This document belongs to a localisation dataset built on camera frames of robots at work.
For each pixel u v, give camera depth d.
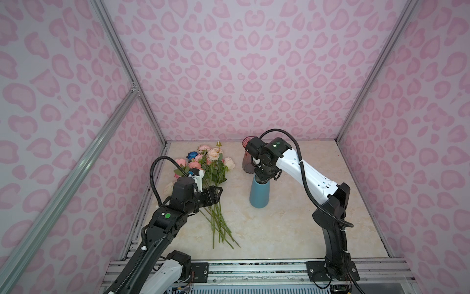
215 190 0.66
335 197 0.49
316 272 0.74
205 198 0.65
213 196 0.65
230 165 1.04
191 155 1.08
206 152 1.07
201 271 0.74
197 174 0.66
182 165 0.97
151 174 0.53
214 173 1.01
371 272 0.74
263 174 0.71
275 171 0.68
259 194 0.80
